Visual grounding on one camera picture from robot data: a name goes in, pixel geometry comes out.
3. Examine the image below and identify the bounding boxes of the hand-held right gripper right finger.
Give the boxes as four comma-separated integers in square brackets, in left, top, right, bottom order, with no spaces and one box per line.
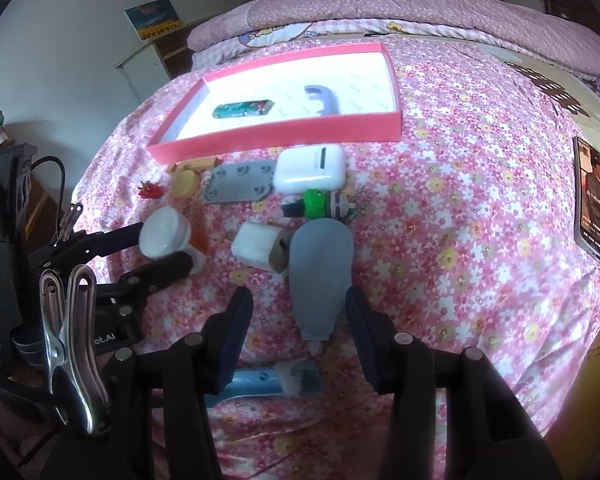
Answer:
[345,287,563,480]

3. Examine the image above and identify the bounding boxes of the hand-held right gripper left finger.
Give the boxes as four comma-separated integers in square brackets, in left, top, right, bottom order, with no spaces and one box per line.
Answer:
[45,286,255,480]

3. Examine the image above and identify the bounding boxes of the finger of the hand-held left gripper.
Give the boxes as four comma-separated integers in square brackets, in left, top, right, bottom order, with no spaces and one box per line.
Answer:
[97,251,194,307]
[42,222,147,267]

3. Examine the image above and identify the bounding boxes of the white round jar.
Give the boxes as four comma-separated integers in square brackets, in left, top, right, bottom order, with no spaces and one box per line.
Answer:
[139,207,210,276]

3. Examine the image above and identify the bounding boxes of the yellow round disc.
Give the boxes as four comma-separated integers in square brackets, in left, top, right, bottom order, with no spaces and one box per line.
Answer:
[172,170,201,198]

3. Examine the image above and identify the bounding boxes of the white charger cube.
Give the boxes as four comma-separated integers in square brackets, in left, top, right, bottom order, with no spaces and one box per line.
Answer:
[231,221,293,275]

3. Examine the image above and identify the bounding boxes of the grey metal plate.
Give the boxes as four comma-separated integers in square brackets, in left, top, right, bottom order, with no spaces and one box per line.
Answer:
[201,159,277,204]

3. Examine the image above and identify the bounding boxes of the green toy figure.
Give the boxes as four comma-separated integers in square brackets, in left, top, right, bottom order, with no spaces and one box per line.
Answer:
[281,188,363,221]

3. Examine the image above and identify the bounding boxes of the white earbud case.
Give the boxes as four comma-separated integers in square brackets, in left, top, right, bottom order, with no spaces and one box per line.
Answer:
[272,143,346,194]

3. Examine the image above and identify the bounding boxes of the green rectangular packet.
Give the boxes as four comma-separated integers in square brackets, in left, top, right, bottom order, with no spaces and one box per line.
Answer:
[214,99,275,120]

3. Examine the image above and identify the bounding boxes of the red shallow cardboard tray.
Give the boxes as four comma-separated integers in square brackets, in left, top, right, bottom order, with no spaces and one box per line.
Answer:
[146,42,402,163]

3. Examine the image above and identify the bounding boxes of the silver metal clip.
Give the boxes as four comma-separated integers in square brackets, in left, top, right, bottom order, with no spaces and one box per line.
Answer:
[39,265,112,436]

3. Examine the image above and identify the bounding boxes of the wooden block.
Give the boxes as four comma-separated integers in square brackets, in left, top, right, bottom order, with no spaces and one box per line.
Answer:
[169,156,222,175]

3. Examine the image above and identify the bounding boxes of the pink floral bedsheet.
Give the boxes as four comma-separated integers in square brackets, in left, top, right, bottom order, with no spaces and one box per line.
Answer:
[72,35,600,480]

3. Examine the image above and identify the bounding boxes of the white wooden shelf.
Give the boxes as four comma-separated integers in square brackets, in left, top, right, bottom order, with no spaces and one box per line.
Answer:
[115,17,216,106]

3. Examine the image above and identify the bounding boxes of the blue and yellow picture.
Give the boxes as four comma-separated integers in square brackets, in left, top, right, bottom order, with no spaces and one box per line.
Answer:
[125,0,182,41]

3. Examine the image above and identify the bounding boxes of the blue-grey plastic hook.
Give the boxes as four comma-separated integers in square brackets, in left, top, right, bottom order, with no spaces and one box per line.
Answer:
[304,84,342,116]

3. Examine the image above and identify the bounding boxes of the cartoon print pillow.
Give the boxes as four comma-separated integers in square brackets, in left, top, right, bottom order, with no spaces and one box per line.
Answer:
[230,17,431,57]

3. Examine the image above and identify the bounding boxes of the smartphone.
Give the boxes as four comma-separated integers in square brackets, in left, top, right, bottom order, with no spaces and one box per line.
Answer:
[572,136,600,275]

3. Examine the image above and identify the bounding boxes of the beige patterned blanket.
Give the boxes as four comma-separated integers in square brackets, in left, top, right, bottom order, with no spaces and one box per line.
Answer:
[500,45,600,126]

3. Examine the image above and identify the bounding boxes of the pink folded quilt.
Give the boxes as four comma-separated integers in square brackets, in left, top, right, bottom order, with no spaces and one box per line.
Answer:
[186,0,600,81]

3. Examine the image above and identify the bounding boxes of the dark wooden furniture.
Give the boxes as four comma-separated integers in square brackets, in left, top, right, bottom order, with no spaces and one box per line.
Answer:
[540,0,600,36]

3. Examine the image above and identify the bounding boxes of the blue handled brush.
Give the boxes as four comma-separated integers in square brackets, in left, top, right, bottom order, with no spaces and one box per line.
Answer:
[202,364,321,403]

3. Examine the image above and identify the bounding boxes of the black cable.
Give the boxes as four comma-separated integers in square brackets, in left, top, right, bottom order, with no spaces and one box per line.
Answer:
[30,156,81,221]

